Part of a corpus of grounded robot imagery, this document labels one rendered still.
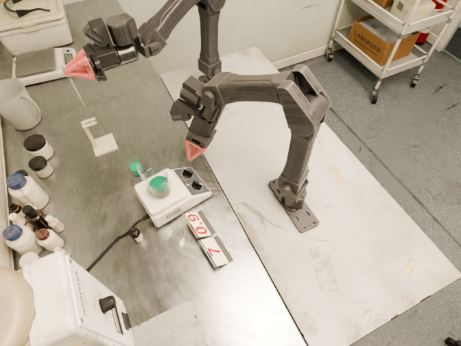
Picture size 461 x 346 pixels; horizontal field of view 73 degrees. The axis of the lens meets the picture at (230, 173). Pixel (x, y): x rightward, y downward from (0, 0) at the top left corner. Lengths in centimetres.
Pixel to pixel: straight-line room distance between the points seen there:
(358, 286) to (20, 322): 82
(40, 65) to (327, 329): 146
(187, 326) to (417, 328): 140
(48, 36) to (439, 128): 262
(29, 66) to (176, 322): 122
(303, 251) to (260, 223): 15
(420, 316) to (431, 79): 204
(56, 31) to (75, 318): 154
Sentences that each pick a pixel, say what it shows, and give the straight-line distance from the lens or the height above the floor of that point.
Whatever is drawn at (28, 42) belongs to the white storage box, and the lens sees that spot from 178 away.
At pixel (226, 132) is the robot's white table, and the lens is 118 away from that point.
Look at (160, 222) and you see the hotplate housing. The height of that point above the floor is 94.
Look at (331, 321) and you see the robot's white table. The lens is 92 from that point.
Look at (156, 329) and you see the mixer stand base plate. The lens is 89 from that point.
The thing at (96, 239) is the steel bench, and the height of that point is 90.
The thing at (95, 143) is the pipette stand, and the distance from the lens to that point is 121.
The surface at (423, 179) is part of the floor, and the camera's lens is 250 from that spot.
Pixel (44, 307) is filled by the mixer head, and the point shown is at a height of 150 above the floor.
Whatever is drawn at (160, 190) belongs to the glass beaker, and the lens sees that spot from 89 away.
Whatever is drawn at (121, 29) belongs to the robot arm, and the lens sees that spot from 96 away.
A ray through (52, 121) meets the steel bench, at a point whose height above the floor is 90.
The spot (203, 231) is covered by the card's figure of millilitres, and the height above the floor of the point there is 92.
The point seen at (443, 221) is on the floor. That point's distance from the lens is 237.
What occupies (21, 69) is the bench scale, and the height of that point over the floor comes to 95.
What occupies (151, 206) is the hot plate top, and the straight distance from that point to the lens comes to 93.
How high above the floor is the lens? 178
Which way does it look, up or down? 55 degrees down
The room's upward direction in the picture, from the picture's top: straight up
